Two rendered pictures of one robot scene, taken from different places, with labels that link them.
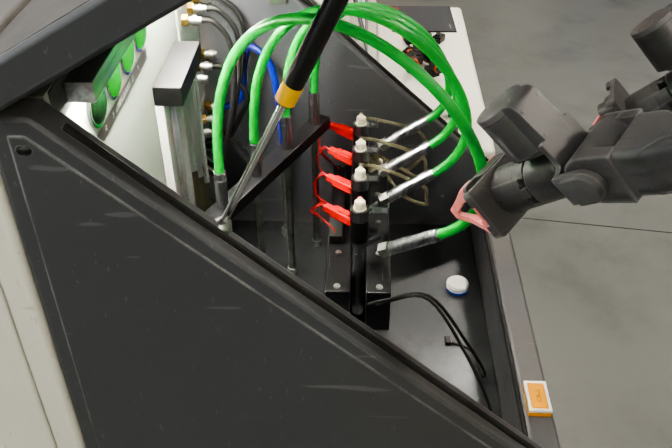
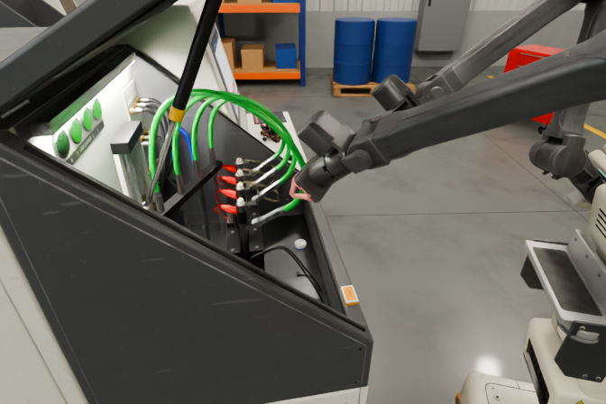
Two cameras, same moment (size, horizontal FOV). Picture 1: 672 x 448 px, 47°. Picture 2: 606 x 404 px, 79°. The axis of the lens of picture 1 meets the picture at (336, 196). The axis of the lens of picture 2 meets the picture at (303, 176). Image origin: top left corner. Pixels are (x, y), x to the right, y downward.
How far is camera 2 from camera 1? 0.17 m
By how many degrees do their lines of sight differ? 12
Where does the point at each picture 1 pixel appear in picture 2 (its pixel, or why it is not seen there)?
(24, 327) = (13, 292)
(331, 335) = (224, 269)
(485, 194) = (306, 179)
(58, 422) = (49, 356)
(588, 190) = (362, 161)
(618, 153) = (375, 136)
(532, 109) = (325, 122)
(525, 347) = (339, 269)
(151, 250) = (96, 226)
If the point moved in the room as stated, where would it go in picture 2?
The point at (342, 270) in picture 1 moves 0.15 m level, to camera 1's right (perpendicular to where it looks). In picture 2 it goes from (235, 241) to (289, 234)
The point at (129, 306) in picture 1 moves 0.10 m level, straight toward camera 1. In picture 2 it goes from (87, 267) to (94, 312)
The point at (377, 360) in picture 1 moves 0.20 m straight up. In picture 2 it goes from (253, 280) to (244, 180)
